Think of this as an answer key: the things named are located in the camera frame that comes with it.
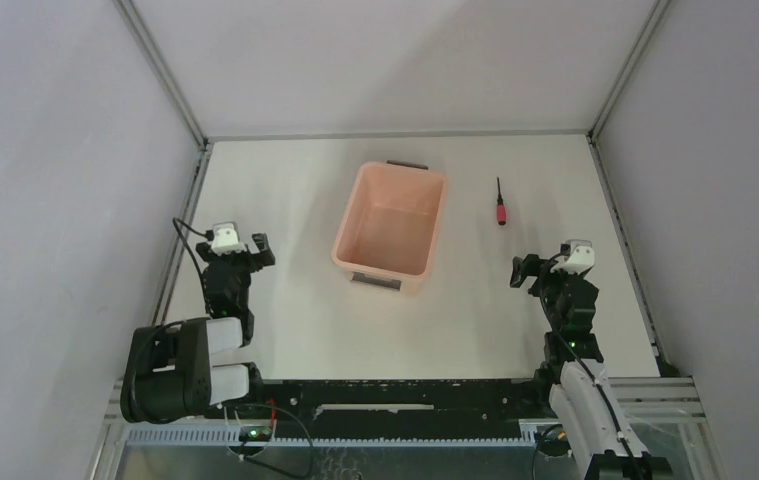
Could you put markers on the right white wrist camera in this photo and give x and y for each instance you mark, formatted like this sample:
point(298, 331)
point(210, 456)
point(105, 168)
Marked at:
point(576, 256)

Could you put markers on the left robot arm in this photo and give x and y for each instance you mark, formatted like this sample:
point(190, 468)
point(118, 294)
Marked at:
point(170, 373)

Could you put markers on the left controller board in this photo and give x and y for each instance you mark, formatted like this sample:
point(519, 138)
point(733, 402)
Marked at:
point(255, 434)

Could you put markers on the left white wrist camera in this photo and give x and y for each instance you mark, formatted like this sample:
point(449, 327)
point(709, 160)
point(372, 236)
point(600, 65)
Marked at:
point(225, 239)

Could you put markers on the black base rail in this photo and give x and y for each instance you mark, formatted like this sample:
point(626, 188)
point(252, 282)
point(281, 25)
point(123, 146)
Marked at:
point(409, 409)

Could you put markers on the pink plastic bin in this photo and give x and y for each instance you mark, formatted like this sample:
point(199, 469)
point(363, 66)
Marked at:
point(389, 232)

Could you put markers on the aluminium frame profile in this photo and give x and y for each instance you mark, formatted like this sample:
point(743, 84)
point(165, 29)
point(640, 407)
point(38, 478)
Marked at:
point(669, 399)

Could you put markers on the red black screwdriver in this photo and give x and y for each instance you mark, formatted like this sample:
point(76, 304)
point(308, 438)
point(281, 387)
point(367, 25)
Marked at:
point(501, 212)

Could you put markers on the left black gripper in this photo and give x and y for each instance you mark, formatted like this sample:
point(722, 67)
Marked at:
point(239, 258)

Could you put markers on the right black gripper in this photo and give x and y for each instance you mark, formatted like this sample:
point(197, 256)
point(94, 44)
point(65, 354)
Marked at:
point(547, 276)

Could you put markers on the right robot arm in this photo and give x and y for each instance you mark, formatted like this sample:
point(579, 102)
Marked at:
point(572, 380)

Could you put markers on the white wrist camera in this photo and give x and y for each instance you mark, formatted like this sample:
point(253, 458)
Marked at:
point(576, 256)
point(225, 239)

